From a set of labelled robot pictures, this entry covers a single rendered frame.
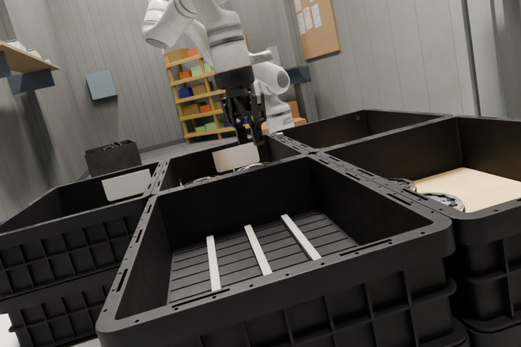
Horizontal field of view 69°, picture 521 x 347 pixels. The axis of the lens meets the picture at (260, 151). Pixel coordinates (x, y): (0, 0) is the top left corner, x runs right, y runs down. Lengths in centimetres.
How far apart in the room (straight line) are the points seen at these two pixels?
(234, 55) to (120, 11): 943
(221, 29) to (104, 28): 937
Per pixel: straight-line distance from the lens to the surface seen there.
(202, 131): 907
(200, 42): 112
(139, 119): 989
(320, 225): 65
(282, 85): 126
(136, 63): 994
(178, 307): 31
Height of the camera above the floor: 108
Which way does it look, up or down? 10 degrees down
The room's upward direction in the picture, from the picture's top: 13 degrees counter-clockwise
